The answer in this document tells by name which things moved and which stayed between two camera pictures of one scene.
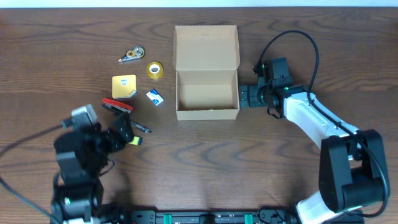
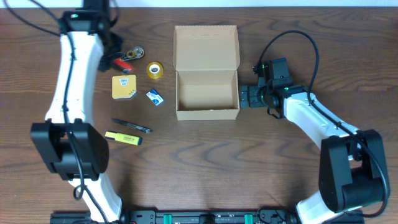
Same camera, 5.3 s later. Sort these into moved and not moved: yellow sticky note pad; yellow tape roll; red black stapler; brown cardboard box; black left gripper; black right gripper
Moved: red black stapler; black left gripper
Not moved: yellow sticky note pad; brown cardboard box; yellow tape roll; black right gripper
